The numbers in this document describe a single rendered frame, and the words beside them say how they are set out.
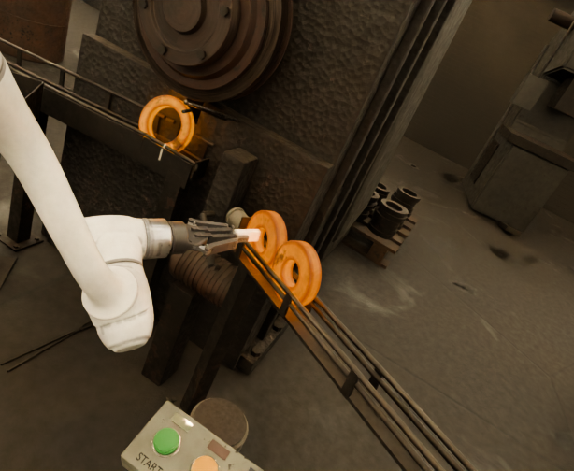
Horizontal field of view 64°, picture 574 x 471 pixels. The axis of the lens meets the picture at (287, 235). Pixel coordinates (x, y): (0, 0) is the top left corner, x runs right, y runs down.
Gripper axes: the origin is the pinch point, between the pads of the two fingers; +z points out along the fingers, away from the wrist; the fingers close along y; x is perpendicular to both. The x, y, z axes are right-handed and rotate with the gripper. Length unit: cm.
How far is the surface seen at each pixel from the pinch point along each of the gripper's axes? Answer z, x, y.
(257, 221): 4.4, 1.7, -3.4
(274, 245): 4.4, 1.6, 6.5
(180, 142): -2.9, 2.4, -46.0
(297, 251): 4.7, 6.1, 14.9
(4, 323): -50, -67, -45
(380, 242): 154, -71, -82
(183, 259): -7.1, -20.2, -16.3
